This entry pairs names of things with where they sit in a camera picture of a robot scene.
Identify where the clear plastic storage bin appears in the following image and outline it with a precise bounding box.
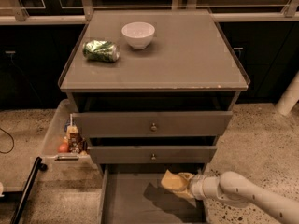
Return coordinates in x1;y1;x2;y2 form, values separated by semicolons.
40;99;95;168

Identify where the black metal stand leg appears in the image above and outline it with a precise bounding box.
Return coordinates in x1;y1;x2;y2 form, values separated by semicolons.
10;157;48;224

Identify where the yellow sponge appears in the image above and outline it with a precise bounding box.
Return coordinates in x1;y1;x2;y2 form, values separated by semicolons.
161;170;189;192

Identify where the crushed green soda can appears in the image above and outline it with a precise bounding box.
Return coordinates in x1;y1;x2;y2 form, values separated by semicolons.
82;40;120;63

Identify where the grey top drawer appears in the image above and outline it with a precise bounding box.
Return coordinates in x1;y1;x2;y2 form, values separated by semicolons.
73;111;233;138

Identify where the brown snack bag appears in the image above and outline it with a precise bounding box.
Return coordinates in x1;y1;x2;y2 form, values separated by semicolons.
66;126;83;153

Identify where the white ceramic bowl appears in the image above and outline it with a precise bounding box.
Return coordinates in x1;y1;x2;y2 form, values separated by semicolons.
121;22;155;49

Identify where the grey middle drawer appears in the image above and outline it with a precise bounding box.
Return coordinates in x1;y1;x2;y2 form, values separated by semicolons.
89;146;217;164

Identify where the black floor cable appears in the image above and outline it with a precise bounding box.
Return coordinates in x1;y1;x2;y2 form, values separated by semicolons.
0;127;15;155

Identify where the grey drawer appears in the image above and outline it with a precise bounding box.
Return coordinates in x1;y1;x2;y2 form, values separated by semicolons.
99;164;208;224
73;111;233;138
89;146;217;164

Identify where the grey drawer cabinet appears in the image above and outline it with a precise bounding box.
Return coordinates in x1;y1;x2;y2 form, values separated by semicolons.
57;8;251;224

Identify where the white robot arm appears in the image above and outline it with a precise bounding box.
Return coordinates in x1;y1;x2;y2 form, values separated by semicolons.
178;172;299;224

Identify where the red round fruit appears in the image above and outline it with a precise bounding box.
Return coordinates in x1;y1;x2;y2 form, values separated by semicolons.
58;143;69;153

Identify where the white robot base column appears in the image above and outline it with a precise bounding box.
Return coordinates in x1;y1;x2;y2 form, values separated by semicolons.
275;72;299;116

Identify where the grey bottom drawer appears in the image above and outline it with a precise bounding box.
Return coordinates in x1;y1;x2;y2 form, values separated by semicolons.
99;164;208;224

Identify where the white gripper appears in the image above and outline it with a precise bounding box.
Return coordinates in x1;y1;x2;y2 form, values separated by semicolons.
176;172;206;200

